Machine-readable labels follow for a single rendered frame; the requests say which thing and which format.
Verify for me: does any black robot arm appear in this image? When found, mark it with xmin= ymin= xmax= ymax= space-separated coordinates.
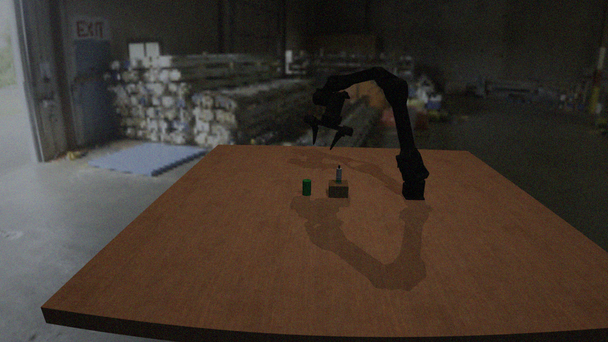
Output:
xmin=313 ymin=66 xmax=429 ymax=200

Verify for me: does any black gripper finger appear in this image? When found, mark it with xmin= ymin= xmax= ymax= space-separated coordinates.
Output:
xmin=330 ymin=132 xmax=345 ymax=150
xmin=309 ymin=123 xmax=319 ymax=145

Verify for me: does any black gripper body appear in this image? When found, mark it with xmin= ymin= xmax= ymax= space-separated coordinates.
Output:
xmin=304 ymin=105 xmax=353 ymax=136

